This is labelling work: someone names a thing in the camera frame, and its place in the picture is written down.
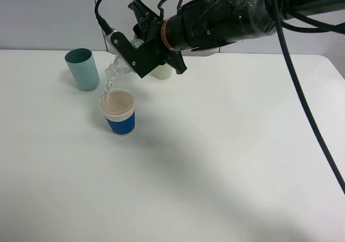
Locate clear bottle green label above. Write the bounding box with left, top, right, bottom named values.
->
left=105, top=35, right=135, bottom=88

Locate light green plastic cup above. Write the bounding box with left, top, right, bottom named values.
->
left=153, top=64, right=173, bottom=80

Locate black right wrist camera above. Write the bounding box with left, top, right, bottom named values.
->
left=106, top=31, right=165, bottom=78

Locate black right camera cable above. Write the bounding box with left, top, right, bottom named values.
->
left=94, top=0, right=345, bottom=194

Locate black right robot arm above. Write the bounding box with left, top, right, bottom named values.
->
left=129, top=0, right=344, bottom=74

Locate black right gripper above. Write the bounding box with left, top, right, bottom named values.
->
left=128, top=0, right=194, bottom=74

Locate glass cup blue sleeve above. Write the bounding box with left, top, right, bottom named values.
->
left=100, top=88, right=135, bottom=136

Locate teal plastic cup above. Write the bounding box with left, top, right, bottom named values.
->
left=65, top=48, right=100, bottom=91

